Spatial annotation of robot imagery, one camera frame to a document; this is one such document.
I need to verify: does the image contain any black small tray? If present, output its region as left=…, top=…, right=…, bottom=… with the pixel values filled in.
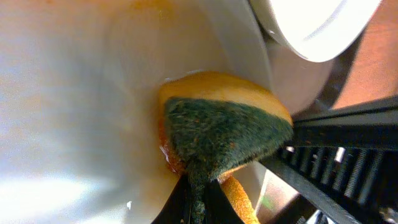
left=262, top=96, right=397, bottom=223

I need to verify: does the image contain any white plate with ketchup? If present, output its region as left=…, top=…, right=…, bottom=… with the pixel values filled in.
left=1, top=1, right=327, bottom=223

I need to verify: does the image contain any cream plate with ketchup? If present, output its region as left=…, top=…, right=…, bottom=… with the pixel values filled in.
left=249, top=0, right=381, bottom=62

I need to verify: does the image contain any yellow green sponge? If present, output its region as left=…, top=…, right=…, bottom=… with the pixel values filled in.
left=159, top=72, right=293, bottom=223

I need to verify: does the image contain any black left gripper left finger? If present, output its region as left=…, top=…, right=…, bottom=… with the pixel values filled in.
left=152, top=175, right=195, bottom=224

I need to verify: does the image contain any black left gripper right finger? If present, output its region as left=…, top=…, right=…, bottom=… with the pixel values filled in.
left=203, top=180, right=244, bottom=224

